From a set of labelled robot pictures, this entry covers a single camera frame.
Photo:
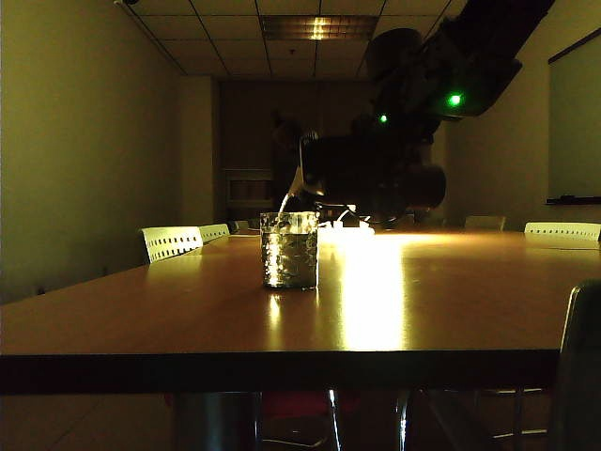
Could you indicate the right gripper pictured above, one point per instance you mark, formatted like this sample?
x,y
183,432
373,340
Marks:
x,y
399,84

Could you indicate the black thermos cup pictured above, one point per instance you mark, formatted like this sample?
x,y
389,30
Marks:
x,y
338,169

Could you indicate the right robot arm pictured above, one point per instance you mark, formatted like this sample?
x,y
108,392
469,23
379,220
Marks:
x,y
483,51

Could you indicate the textured clear glass cup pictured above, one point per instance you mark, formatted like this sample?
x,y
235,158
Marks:
x,y
288,256

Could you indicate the low cabinet with shelves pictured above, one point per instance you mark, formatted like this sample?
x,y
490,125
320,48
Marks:
x,y
249,188

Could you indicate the pale chair backrest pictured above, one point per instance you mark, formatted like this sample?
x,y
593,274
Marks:
x,y
240,227

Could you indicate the ceiling light panel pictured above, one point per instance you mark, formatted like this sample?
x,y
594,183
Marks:
x,y
319,29

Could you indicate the red chair under table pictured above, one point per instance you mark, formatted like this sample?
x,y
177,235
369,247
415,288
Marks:
x,y
291,406

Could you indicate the metal table leg column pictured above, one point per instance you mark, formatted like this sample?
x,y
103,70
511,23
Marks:
x,y
211,423

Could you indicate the dark wall screen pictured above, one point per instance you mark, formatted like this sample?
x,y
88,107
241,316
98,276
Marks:
x,y
282,160

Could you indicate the metal frame chair under table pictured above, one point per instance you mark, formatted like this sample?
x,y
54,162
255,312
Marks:
x,y
516,413

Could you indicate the ceiling corner camera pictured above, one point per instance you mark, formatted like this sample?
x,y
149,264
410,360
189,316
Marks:
x,y
127,2

